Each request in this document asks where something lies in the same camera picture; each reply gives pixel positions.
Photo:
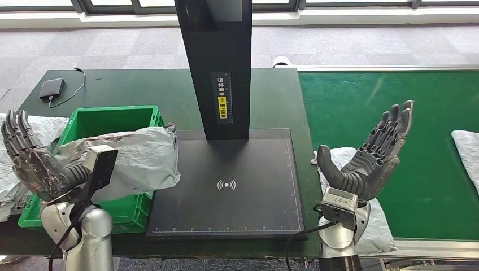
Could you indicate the white crumpled bag pile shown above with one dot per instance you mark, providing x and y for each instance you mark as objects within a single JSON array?
[{"x": 52, "y": 129}]

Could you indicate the black power bank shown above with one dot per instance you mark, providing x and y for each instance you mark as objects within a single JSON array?
[{"x": 51, "y": 88}]

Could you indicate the black yellow instruction label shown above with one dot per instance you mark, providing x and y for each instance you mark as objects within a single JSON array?
[{"x": 221, "y": 101}]

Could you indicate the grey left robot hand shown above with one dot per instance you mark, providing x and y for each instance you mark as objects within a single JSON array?
[{"x": 41, "y": 175}]

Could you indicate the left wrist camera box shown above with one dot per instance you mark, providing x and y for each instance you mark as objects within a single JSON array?
[{"x": 103, "y": 168}]

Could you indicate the dark window frame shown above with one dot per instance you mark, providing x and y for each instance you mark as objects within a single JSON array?
[{"x": 82, "y": 5}]

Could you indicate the black inbound scanner machine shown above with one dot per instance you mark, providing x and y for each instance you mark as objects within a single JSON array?
[{"x": 217, "y": 56}]

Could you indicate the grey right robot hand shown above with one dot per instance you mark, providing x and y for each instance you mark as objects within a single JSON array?
[{"x": 363, "y": 175}]

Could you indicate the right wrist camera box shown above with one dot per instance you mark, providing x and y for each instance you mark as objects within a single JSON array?
[{"x": 338, "y": 205}]

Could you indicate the green plastic crate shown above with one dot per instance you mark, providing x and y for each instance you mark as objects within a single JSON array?
[{"x": 104, "y": 121}]

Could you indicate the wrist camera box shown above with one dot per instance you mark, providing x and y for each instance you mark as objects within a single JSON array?
[
  {"x": 103, "y": 168},
  {"x": 338, "y": 205}
]

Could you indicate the grey poly mailer parcel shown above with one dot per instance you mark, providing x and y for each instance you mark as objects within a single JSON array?
[
  {"x": 378, "y": 232},
  {"x": 142, "y": 161},
  {"x": 469, "y": 153}
]

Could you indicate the green conveyor belt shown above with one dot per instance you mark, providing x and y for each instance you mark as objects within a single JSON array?
[{"x": 355, "y": 112}]

